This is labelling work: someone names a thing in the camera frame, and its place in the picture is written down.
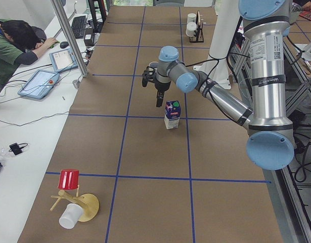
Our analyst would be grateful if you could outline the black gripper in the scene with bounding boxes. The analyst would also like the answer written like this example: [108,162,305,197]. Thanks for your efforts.
[142,66,170,107]

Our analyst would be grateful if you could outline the blue white milk carton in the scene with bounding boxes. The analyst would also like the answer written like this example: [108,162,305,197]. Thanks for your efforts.
[164,100,181,129]

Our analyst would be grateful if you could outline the white mug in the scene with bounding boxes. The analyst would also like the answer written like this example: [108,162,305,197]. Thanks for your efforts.
[149,62,158,69]

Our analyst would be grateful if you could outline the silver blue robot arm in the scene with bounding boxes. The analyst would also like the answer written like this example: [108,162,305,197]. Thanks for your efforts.
[142,1,295,170]

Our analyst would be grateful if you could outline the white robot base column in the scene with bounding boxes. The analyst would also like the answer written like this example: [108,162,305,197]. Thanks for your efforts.
[194,0,240,90]

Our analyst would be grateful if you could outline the red plastic cup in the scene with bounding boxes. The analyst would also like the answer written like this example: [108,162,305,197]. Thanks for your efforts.
[58,169,79,190]

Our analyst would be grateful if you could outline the wooden cup tree stand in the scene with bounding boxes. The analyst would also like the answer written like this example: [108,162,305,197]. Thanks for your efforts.
[50,188,100,222]

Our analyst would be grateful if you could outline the white plastic cup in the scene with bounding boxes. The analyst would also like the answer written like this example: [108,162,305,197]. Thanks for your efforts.
[59,203,83,229]

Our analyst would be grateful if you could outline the black power brick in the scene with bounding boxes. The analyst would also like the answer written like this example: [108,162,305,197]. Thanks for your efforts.
[83,27,95,47]

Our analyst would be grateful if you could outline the teach pendant tablet far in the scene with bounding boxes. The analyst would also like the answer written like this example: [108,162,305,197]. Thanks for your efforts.
[49,48,78,73]

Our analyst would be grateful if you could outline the teach pendant tablet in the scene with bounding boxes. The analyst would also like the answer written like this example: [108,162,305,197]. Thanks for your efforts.
[18,70,60,100]
[49,48,78,73]

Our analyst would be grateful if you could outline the black keyboard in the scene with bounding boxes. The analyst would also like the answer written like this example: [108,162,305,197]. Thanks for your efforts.
[71,16,86,39]

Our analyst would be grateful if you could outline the black computer mouse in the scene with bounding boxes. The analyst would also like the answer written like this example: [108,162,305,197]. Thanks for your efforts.
[60,42,69,49]

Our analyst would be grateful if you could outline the teach pendant tablet near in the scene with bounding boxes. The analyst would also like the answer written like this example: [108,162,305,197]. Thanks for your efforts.
[18,70,60,100]

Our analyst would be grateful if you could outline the person in green shirt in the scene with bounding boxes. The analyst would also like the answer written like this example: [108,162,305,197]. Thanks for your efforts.
[0,19,58,92]

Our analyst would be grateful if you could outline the small black adapter box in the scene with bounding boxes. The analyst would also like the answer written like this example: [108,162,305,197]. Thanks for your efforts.
[9,143,28,155]

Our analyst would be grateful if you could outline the black wire cup rack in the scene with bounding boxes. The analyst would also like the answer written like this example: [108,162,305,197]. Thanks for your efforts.
[188,11,204,43]

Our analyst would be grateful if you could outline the aluminium frame post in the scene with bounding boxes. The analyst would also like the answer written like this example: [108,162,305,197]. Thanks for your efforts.
[51,0,88,77]

